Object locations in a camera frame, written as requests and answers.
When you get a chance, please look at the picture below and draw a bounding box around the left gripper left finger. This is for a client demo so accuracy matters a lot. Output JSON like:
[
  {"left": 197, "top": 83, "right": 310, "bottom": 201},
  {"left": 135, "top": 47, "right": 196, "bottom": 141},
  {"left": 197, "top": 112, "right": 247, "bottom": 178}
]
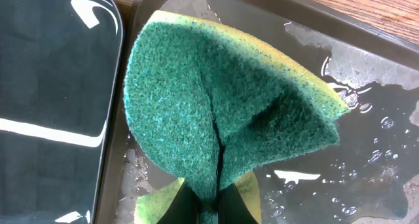
[{"left": 157, "top": 184, "right": 200, "bottom": 224}]

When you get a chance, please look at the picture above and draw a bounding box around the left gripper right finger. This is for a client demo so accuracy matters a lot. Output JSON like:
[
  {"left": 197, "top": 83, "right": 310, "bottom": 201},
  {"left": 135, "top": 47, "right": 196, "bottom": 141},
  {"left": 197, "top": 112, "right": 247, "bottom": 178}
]
[{"left": 218, "top": 183, "right": 259, "bottom": 224}]

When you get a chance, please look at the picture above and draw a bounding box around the green yellow sponge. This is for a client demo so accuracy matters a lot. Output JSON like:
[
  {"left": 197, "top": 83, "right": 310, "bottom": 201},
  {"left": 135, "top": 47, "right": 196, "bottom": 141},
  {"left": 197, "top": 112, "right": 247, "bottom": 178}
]
[{"left": 123, "top": 10, "right": 349, "bottom": 223}]

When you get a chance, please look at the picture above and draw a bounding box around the dark grey serving tray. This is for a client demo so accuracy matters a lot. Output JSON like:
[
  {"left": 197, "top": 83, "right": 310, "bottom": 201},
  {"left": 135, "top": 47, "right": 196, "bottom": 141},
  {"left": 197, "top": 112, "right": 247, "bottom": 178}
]
[{"left": 126, "top": 0, "right": 418, "bottom": 223}]

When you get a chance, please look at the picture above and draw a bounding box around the black water basin tray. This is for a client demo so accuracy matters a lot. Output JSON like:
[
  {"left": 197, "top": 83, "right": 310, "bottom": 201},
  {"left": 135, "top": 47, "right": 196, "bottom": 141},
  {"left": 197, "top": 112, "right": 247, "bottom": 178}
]
[{"left": 1, "top": 0, "right": 123, "bottom": 223}]

